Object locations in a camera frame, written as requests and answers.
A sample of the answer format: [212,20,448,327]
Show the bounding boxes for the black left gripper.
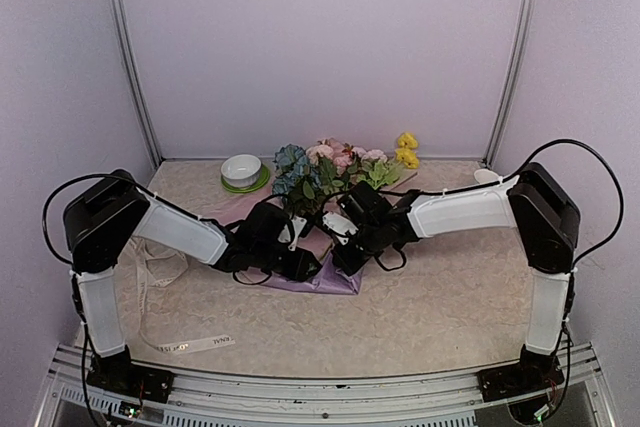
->
[252,242,323,282]

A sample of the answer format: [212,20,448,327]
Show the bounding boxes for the purple wrapping paper sheet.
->
[264,254,363,295]

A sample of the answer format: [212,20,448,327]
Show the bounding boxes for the blue hydrangea fake flower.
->
[272,144,321,215]

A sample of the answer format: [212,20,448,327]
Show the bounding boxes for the aluminium frame post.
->
[482,0,536,167]
[109,0,164,170]

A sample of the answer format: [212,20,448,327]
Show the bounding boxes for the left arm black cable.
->
[42,173,156,266]

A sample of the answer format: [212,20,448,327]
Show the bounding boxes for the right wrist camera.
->
[322,212,358,245]

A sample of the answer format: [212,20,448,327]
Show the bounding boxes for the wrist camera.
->
[278,216,307,251]
[322,212,358,245]

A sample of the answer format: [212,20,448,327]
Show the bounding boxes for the right aluminium frame post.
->
[482,0,536,167]

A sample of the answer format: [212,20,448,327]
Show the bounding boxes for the white ceramic bowl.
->
[220,154,262,188]

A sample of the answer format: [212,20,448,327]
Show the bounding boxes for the left aluminium frame post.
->
[109,0,164,170]

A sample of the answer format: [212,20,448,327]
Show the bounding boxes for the green plate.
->
[220,165,271,194]

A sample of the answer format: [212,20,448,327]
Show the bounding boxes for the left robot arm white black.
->
[63,169,322,392]

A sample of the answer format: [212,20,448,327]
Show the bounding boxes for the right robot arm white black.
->
[321,162,581,391]

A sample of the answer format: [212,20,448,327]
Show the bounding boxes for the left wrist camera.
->
[278,216,307,251]

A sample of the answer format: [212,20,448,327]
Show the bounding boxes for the front aluminium rail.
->
[34,341,619,427]

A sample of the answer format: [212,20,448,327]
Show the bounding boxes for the cream printed ribbon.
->
[131,239,235,356]

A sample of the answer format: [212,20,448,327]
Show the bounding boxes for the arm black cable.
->
[517,140,626,263]
[42,173,156,266]

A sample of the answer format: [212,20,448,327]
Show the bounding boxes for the pink wrapping paper sheet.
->
[213,191,268,225]

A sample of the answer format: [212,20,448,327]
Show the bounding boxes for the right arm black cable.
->
[517,140,626,263]

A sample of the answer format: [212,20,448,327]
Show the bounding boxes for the white blue paper cup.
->
[474,168,500,184]

